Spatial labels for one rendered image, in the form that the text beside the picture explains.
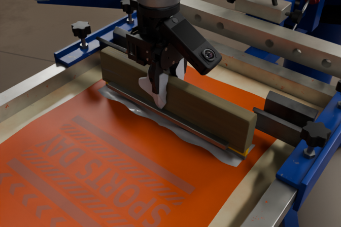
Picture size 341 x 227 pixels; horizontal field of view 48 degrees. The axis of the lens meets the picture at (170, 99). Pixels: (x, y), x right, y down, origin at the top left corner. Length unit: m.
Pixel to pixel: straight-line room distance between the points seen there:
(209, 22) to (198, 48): 0.36
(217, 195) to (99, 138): 0.25
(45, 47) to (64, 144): 2.26
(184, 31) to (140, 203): 0.29
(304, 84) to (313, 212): 1.11
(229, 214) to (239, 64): 0.40
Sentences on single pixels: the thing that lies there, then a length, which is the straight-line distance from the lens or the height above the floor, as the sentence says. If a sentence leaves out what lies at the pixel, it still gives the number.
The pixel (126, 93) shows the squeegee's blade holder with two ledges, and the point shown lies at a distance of 0.79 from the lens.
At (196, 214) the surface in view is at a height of 0.95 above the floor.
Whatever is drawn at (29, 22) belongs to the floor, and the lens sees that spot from 3.39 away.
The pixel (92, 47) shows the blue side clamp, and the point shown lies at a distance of 0.94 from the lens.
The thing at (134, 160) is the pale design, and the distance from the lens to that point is 0.71.
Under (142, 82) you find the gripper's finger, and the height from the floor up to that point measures 1.04.
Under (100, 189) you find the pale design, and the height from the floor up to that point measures 0.95.
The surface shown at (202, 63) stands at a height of 1.13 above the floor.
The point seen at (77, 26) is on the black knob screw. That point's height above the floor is 1.06.
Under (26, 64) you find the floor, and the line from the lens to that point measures 2.83.
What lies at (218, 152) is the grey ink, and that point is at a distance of 0.72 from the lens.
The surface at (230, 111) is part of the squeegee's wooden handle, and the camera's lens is 0.66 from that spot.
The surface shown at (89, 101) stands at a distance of 0.85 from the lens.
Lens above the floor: 1.48
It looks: 39 degrees down
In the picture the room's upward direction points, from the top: straight up
